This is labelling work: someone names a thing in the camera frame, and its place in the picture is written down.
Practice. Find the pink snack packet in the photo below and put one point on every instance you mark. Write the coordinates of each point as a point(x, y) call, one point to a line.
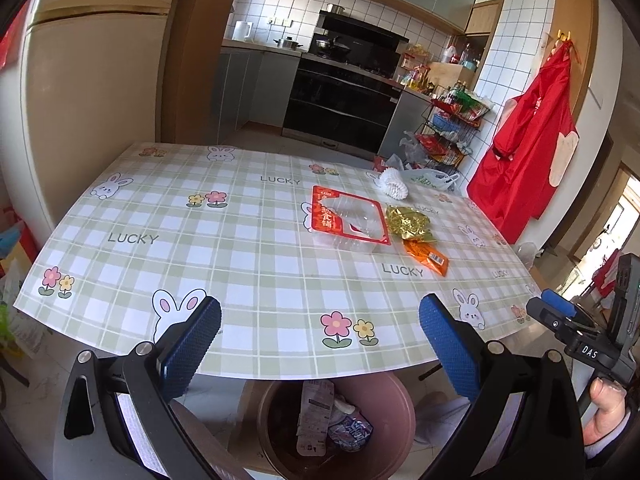
point(350, 431)

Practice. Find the white kettle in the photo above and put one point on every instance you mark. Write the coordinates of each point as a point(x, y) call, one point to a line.
point(242, 31)

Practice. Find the wooden box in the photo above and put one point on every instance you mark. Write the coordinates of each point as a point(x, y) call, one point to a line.
point(450, 76)

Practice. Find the black range hood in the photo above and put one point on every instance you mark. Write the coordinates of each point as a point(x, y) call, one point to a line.
point(360, 30)

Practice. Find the white foam fruit net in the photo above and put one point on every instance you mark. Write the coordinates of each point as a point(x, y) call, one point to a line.
point(392, 184)

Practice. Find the grey base cabinets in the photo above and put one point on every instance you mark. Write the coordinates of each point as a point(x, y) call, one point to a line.
point(255, 85)

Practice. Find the clear plastic bag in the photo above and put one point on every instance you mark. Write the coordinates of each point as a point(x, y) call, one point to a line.
point(410, 150)

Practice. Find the gold foil wrapper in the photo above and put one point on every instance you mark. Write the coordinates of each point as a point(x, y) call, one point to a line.
point(410, 222)

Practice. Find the checked rabbit print tablecloth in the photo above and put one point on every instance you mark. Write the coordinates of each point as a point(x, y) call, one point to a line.
point(225, 270)

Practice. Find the wall power outlet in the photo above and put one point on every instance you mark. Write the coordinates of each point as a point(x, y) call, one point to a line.
point(279, 21)

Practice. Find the red and clear plastic tray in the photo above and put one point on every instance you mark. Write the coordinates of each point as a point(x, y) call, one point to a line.
point(345, 215)

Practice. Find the beige refrigerator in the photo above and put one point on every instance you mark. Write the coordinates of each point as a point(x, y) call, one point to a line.
point(90, 110)

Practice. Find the black table leg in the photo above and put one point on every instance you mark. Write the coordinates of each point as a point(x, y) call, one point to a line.
point(430, 372)

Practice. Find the clear plastic container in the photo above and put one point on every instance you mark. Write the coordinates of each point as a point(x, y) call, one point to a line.
point(528, 254)

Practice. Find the black wok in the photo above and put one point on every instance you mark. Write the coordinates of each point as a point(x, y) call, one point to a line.
point(332, 47)

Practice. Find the person's right hand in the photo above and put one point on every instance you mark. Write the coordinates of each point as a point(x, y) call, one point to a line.
point(607, 400)

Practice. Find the white detergent bottle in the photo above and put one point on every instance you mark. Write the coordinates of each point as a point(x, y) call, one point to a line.
point(447, 55)

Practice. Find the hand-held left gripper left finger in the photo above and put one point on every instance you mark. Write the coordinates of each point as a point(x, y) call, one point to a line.
point(192, 347)

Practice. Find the clear bag with barcode label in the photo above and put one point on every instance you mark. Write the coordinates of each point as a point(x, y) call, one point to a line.
point(315, 420)

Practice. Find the red cloth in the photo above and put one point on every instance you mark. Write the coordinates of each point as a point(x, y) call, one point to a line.
point(609, 272)

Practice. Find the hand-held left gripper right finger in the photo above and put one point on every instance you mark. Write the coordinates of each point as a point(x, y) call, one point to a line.
point(445, 347)

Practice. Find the green printed plastic bag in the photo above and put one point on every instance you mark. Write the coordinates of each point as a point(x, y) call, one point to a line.
point(20, 320)

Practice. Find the yellow wall hook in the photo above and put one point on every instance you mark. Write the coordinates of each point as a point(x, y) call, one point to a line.
point(564, 36)

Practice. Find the red apron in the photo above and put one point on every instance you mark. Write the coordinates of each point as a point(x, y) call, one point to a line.
point(525, 150)

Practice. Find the brown plastic trash bin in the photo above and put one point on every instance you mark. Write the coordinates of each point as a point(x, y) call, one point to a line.
point(395, 410)

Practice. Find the white printed shopping bag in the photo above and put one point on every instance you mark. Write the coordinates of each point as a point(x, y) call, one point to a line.
point(430, 179)

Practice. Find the black integrated stove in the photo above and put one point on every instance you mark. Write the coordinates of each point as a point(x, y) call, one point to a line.
point(340, 100)

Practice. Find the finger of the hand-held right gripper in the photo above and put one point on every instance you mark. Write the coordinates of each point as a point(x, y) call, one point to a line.
point(547, 315)
point(560, 302)

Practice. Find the small steel pot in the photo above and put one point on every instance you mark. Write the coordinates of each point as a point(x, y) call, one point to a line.
point(336, 9)

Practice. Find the grey narrow base cabinet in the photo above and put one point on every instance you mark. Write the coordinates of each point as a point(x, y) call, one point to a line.
point(402, 120)

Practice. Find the red and blue box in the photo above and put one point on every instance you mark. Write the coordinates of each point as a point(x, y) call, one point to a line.
point(17, 245)

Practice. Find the orange snack packet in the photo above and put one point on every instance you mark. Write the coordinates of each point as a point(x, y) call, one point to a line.
point(427, 257)

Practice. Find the lidded steel pot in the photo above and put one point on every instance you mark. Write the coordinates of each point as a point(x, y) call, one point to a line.
point(288, 43)

